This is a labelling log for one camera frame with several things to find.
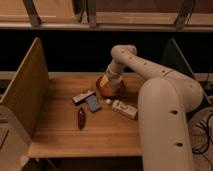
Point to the upper wooden shelf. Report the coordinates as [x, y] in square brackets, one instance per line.
[120, 15]

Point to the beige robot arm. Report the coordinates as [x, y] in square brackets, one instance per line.
[164, 99]

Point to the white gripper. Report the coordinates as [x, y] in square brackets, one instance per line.
[112, 76]

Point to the blue grey box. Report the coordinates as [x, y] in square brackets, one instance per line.
[93, 103]

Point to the dark red toy boat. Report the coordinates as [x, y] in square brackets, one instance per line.
[81, 118]

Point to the red grey flat bar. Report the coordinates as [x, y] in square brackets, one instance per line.
[82, 96]

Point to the right wooden side panel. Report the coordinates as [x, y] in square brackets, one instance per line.
[182, 72]

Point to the white bottle with cap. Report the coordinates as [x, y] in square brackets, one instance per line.
[122, 108]

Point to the left wooden side panel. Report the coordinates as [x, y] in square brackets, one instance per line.
[22, 101]

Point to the wooden side panel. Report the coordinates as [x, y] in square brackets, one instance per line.
[22, 101]
[182, 72]

